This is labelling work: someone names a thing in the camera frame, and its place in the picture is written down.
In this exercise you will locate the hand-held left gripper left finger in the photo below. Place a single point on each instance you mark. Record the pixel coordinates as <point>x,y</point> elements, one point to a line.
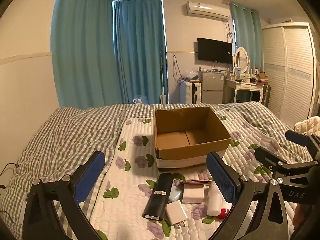
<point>90,180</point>

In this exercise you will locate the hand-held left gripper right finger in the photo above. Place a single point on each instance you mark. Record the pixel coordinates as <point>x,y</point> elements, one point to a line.
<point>222,180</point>

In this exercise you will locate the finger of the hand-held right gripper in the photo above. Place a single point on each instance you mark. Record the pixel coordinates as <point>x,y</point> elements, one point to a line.
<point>297,138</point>
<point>267,158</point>

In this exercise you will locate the white bottle with red cap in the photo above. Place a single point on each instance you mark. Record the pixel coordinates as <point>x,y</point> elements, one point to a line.
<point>215,200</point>

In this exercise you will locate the brown wallet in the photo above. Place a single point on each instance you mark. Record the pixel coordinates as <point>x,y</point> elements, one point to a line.
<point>197,181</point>

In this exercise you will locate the small white box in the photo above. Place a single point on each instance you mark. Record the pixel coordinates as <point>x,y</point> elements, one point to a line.
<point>193,194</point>

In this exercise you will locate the pale earbuds case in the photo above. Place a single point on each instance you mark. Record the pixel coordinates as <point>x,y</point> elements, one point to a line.
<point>175,195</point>

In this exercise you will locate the white charger plug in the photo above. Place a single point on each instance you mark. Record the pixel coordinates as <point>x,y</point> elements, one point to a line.
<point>176,212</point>

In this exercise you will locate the brown cardboard box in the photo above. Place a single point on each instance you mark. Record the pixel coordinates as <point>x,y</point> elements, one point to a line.
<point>172,140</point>

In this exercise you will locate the black power bank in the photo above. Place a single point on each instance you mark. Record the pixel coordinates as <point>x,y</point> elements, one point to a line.
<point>157,200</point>

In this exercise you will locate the person's right hand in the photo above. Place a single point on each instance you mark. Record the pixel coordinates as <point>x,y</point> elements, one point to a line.
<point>298,215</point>

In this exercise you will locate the white quilted bag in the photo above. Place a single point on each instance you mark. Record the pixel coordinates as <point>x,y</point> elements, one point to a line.
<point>306,126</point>

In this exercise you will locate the floral quilted mat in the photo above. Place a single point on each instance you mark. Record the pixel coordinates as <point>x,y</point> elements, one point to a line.
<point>135,180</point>

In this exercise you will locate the white louvred wardrobe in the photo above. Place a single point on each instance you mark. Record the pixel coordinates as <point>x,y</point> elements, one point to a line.
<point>287,75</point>

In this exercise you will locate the small open cardboard box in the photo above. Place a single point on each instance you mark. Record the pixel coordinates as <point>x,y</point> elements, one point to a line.
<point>261,76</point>

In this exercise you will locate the white dressing table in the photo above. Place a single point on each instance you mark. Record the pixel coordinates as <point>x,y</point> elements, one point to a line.
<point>241,86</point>

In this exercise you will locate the silver small fridge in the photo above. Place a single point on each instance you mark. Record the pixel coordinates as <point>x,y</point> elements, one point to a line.
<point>212,87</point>

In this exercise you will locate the white suitcase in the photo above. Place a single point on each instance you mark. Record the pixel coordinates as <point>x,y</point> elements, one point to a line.
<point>190,92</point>

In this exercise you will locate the clear water jug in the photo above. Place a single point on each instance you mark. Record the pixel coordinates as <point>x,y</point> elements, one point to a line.
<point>139,100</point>

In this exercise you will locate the oval white mirror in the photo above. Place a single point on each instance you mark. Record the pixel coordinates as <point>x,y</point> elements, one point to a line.
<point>242,58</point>

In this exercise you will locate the clear plastic bag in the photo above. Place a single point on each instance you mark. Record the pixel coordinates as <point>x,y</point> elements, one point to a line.
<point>191,75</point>

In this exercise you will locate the teal curtain beside wardrobe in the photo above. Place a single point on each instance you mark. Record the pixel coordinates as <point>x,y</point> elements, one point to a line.
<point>246,37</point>

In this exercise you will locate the wide teal curtain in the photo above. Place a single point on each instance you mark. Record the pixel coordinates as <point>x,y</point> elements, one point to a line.
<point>82,50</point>

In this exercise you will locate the narrow teal curtain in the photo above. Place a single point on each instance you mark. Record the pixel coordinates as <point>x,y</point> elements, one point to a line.
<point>140,55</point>

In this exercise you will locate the white air conditioner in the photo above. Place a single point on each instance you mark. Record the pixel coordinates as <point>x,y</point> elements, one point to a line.
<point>207,10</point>

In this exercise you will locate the small photo frame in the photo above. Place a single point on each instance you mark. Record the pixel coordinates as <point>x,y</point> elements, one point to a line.
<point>237,73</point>

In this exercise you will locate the black wall television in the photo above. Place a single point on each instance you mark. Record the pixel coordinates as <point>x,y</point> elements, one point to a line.
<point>214,50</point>

